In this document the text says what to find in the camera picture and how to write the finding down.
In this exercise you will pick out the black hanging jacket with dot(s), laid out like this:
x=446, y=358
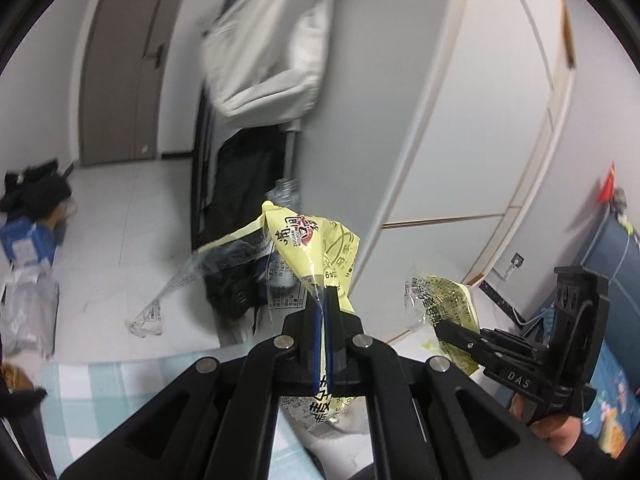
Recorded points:
x=240, y=175

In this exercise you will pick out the wall socket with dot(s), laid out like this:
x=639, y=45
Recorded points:
x=515, y=265

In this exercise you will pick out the brown crumpled bag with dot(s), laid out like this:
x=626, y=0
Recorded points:
x=65, y=215

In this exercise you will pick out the teal checked tablecloth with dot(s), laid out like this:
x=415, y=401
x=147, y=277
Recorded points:
x=100, y=385

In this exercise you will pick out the grey plastic bag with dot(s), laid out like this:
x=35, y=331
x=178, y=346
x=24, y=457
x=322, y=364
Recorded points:
x=30, y=315

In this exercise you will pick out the blue cardboard box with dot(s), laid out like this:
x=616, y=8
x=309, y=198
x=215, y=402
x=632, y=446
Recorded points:
x=25, y=242

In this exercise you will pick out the small red flag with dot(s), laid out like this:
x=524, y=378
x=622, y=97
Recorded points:
x=606, y=185

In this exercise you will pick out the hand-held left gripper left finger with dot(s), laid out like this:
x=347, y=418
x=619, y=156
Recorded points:
x=295, y=340

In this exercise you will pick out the person's right forearm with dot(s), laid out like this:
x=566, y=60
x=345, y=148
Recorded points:
x=595, y=460

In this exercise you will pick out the small pale yellow sachet wrapper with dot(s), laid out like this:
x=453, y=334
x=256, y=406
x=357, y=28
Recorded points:
x=440, y=300

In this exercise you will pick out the small brown paper bag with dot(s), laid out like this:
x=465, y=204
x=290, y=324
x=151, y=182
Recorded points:
x=12, y=375

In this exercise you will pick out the large yellow clear snack bag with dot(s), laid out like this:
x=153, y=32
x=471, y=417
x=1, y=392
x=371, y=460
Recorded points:
x=305, y=240

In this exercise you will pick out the black metal door frame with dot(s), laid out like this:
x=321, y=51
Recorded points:
x=200, y=160

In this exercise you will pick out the clear plastic bottle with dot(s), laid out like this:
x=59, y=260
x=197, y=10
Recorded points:
x=284, y=192

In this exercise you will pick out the blue padded headboard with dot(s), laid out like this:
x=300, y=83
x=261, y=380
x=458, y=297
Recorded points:
x=620, y=270

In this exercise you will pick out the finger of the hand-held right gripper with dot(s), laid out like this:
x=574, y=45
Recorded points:
x=460, y=337

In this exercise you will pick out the black clothes pile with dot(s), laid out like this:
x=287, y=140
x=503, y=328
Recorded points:
x=40, y=192

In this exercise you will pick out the person's right hand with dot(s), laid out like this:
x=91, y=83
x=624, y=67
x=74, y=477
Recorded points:
x=557, y=432

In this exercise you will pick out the printed blue bedsheet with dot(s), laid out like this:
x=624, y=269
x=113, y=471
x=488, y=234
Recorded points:
x=617, y=400

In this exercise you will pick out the white wardrobe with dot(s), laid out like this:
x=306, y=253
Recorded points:
x=425, y=110

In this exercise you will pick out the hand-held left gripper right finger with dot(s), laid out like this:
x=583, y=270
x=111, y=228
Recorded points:
x=345, y=345

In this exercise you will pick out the white hanging bag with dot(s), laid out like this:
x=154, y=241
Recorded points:
x=265, y=50

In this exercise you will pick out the grey brown door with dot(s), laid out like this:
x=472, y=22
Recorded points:
x=120, y=85

